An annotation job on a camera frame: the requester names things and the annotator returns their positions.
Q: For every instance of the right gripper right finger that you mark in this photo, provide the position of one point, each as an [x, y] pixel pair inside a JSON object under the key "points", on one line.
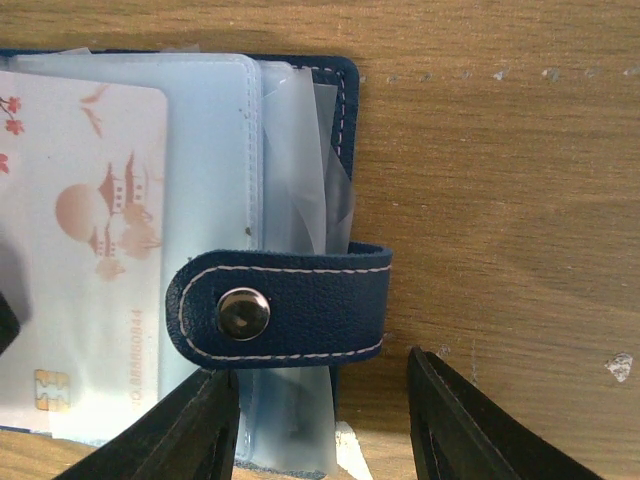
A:
{"points": [[457, 432]]}

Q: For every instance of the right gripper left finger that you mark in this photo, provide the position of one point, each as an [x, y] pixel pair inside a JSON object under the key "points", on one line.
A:
{"points": [[190, 434]]}

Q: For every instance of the navy blue card holder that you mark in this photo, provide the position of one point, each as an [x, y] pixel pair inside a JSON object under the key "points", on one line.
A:
{"points": [[259, 275]]}

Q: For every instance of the white vip card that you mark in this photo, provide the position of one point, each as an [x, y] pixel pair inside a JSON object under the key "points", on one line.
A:
{"points": [[82, 168]]}

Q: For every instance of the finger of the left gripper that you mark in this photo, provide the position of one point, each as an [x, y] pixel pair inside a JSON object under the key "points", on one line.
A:
{"points": [[9, 325]]}

